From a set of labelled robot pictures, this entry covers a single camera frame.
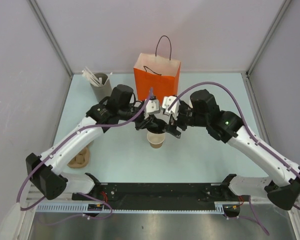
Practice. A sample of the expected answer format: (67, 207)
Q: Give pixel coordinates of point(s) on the single black cup lid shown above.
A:
(157, 127)

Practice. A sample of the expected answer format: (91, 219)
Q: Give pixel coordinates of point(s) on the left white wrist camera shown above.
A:
(152, 107)

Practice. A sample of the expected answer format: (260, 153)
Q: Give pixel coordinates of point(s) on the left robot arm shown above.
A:
(46, 170)

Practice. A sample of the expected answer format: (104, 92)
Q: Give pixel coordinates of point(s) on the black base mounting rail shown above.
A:
(163, 196)

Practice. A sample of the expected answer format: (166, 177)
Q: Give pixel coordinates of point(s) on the single brown paper cup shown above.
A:
(155, 139)

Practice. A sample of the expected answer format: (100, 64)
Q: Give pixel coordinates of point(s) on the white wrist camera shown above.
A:
(170, 106)
(152, 107)

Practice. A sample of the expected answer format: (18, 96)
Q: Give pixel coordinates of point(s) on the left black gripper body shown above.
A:
(140, 121)

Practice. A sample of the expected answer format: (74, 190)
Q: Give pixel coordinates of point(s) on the orange paper bag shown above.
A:
(152, 71)

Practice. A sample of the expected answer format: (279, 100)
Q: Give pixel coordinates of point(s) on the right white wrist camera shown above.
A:
(170, 106)

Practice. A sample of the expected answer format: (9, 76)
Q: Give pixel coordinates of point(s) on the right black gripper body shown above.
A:
(186, 117)

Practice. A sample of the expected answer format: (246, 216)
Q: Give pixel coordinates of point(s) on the grey cylindrical straw holder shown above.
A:
(105, 89)

